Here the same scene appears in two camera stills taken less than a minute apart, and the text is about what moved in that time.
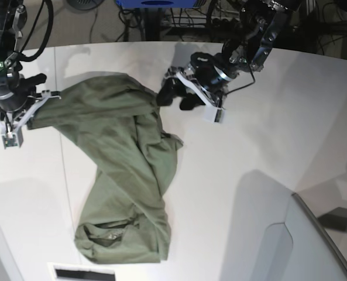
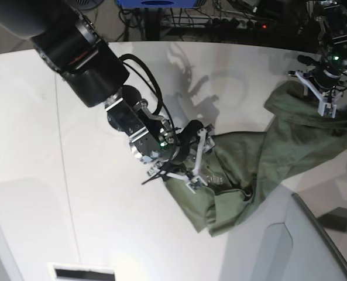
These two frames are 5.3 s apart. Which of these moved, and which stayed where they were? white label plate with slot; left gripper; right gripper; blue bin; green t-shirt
Moved: green t-shirt; right gripper; left gripper
Stayed: blue bin; white label plate with slot
